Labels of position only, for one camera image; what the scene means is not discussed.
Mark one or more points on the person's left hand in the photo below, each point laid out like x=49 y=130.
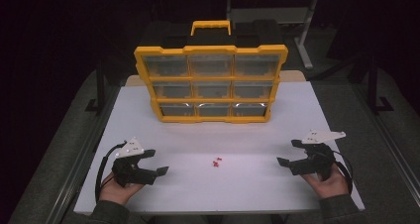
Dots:
x=115 y=192

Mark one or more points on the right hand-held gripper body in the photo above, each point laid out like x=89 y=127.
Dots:
x=318 y=158

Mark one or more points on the yellow black drawer organizer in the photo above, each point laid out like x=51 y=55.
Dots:
x=211 y=49

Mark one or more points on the aluminium floor rail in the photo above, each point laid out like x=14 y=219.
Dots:
x=70 y=184
x=393 y=144

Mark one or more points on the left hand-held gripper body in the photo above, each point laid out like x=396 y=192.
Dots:
x=129 y=148

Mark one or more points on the black metal stand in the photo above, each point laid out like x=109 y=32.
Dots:
x=373 y=85
x=100 y=85

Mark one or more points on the transparent plastic drawer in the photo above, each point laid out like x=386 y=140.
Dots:
x=249 y=110

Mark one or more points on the person's right hand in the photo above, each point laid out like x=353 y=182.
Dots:
x=330 y=187

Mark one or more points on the grid of clear organizer bins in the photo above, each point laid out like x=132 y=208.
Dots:
x=166 y=65

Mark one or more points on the white metal desk frame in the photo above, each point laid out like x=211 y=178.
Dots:
x=308 y=25

